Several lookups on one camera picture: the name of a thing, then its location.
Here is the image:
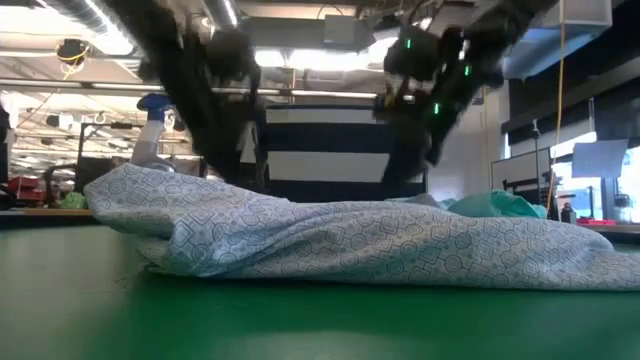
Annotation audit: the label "glass jar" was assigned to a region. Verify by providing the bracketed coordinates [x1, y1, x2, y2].
[612, 193, 634, 224]

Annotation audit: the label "clear spray bottle blue trigger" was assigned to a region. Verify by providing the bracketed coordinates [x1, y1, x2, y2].
[130, 93, 177, 174]

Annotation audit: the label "black yellow ceiling cable reel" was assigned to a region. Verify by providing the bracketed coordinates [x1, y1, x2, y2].
[54, 38, 91, 66]

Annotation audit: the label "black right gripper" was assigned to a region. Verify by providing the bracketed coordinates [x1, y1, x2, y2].
[381, 82, 476, 187]

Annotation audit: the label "navy striped laundry basket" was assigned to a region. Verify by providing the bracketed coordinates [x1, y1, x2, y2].
[255, 103, 429, 204]

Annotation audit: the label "white patterned shirt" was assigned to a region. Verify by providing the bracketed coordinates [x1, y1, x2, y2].
[83, 162, 640, 292]

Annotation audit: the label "yellow hanging cable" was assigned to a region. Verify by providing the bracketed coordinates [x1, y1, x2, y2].
[547, 22, 566, 211]

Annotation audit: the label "light wood desk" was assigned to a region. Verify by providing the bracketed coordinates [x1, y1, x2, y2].
[0, 207, 94, 218]

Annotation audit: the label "green table mat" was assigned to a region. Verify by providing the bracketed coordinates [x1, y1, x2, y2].
[0, 224, 640, 360]

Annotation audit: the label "grey monitor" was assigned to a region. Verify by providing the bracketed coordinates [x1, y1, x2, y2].
[490, 147, 552, 194]

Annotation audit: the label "black monitor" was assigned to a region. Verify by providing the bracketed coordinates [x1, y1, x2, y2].
[74, 157, 119, 196]

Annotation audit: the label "silver ventilation duct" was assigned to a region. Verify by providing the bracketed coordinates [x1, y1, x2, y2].
[44, 0, 139, 56]
[204, 0, 241, 29]

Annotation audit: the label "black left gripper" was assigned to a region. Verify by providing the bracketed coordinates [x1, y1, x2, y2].
[192, 94, 265, 185]

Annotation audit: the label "red bin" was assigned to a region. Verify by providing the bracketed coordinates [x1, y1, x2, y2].
[7, 175, 42, 201]

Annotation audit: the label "white paper sheet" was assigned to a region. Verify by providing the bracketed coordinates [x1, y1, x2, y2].
[571, 138, 630, 180]

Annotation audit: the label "teal shorts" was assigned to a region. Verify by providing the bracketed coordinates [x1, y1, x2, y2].
[439, 188, 549, 220]

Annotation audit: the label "green bag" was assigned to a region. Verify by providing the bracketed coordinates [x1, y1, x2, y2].
[58, 191, 89, 210]

